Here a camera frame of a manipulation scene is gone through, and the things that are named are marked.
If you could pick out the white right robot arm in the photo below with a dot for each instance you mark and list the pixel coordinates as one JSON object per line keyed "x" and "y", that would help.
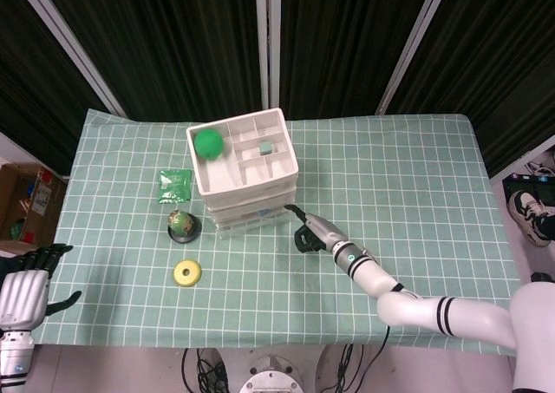
{"x": 468, "y": 317}

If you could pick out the white plastic drawer cabinet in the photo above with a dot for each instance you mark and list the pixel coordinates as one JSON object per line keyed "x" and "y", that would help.
{"x": 217, "y": 180}

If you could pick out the black and white sneaker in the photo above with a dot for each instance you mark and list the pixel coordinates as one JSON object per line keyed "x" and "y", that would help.
{"x": 531, "y": 219}

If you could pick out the clear drawer with blue contents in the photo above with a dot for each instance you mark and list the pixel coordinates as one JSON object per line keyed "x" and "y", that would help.
{"x": 243, "y": 230}

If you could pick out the green foil packet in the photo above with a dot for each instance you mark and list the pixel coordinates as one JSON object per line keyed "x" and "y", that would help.
{"x": 173, "y": 187}

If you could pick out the green ball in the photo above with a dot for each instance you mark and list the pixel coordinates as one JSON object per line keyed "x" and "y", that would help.
{"x": 208, "y": 143}

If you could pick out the white frame post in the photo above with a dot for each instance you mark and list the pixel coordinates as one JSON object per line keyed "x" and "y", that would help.
{"x": 82, "y": 59}
{"x": 412, "y": 50}
{"x": 268, "y": 41}

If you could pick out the black curtain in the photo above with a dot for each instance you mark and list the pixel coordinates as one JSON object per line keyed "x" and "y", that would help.
{"x": 347, "y": 41}
{"x": 173, "y": 41}
{"x": 507, "y": 63}
{"x": 30, "y": 85}

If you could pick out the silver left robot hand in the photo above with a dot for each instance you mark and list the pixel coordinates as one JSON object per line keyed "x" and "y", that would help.
{"x": 21, "y": 297}

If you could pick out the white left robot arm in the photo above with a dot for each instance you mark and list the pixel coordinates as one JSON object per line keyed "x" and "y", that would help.
{"x": 15, "y": 358}

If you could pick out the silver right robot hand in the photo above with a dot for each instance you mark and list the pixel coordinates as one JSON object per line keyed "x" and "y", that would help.
{"x": 323, "y": 232}

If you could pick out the green checked tablecloth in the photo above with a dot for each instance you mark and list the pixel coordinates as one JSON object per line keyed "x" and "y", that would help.
{"x": 347, "y": 172}

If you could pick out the small green cube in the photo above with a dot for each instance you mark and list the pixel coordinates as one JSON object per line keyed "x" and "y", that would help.
{"x": 265, "y": 148}

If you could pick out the blue item in drawer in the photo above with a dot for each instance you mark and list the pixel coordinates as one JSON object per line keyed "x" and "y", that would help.
{"x": 265, "y": 213}

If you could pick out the cardboard box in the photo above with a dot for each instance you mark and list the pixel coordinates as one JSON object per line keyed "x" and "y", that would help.
{"x": 21, "y": 193}

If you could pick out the metal robot base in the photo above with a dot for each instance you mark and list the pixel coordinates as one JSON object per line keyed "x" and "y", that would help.
{"x": 271, "y": 375}

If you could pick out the green nesting doll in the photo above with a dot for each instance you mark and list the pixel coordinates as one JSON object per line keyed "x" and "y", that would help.
{"x": 180, "y": 221}

